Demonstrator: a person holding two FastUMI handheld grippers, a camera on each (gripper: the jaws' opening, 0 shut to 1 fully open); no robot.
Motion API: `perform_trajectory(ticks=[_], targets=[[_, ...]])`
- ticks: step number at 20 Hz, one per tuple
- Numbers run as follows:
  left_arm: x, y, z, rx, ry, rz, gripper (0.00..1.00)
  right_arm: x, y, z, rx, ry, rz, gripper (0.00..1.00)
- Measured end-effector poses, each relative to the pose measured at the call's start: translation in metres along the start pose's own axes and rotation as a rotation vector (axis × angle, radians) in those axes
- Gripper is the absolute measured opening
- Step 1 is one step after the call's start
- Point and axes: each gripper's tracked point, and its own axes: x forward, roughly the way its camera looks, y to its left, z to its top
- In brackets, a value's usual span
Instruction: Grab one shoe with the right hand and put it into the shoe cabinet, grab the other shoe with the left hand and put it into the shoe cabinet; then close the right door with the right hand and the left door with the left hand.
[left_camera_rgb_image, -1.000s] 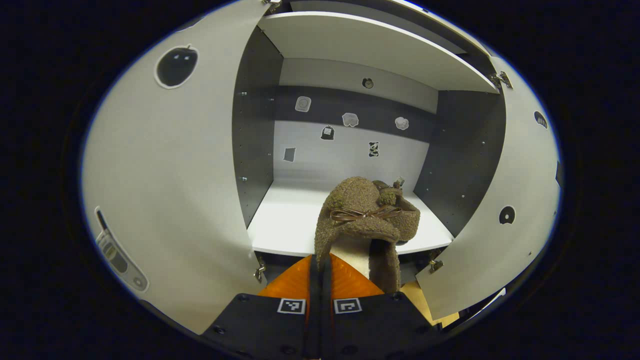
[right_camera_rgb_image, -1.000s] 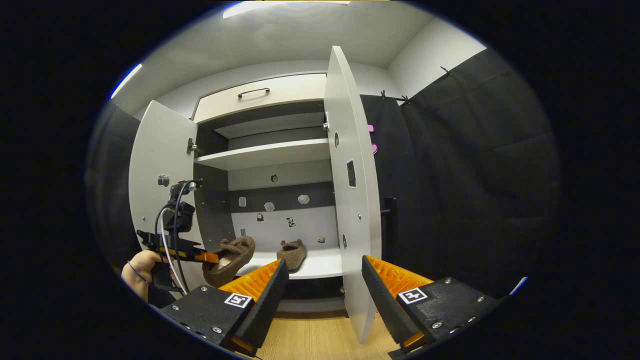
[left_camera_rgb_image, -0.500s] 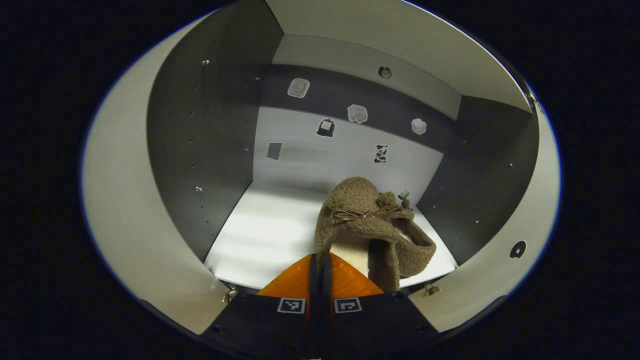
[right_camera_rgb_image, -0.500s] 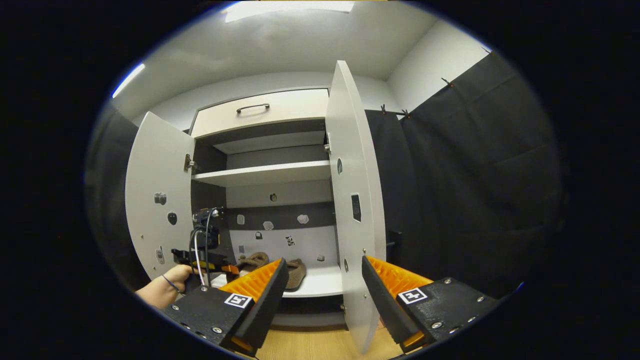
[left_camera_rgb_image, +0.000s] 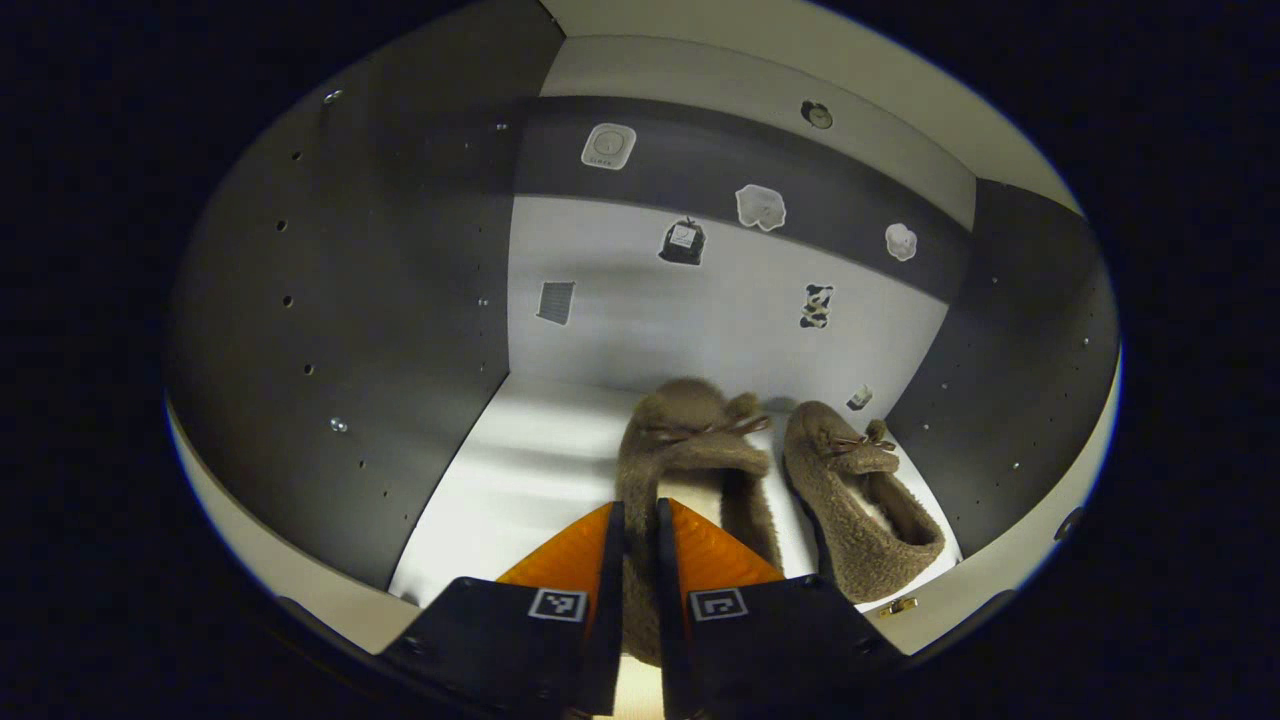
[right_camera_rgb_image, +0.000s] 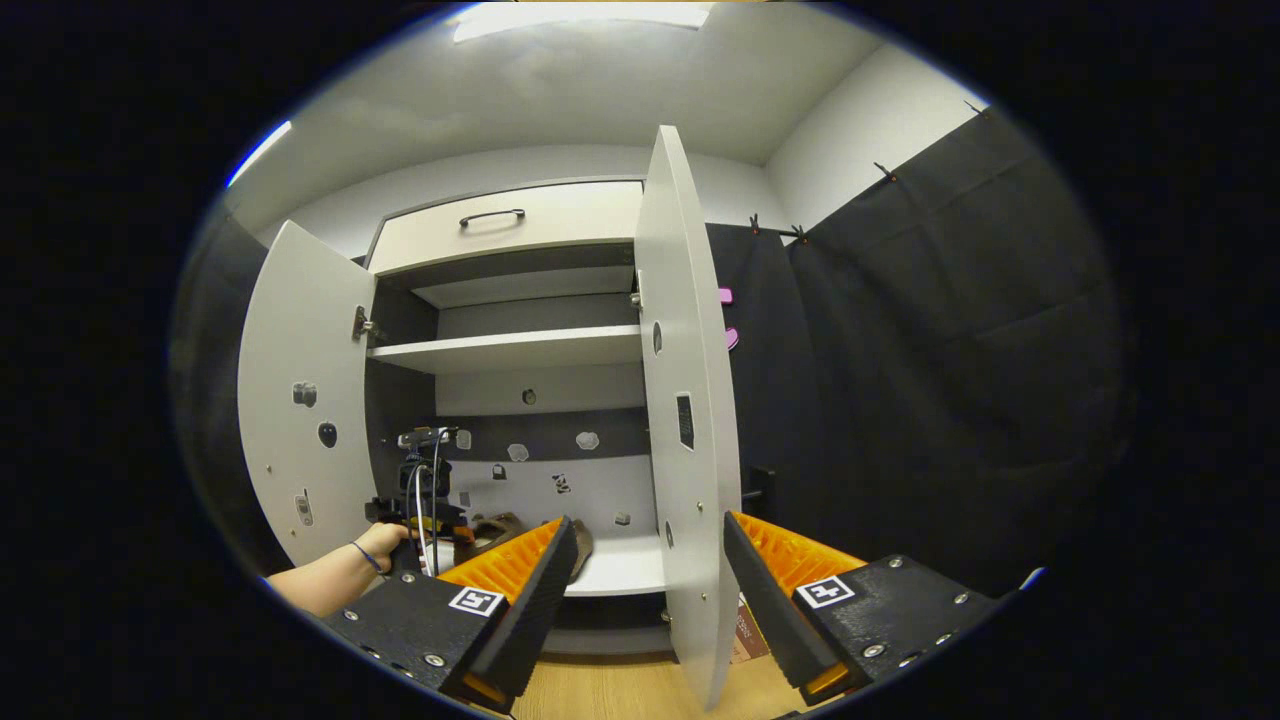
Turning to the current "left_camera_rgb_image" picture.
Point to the brown fuzzy shoe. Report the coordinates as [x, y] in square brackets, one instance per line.
[850, 500]
[690, 440]

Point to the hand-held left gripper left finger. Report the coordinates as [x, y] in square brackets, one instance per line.
[610, 620]

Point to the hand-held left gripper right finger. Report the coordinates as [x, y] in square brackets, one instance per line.
[670, 620]

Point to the white grey shoe cabinet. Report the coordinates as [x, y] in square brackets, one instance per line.
[700, 300]

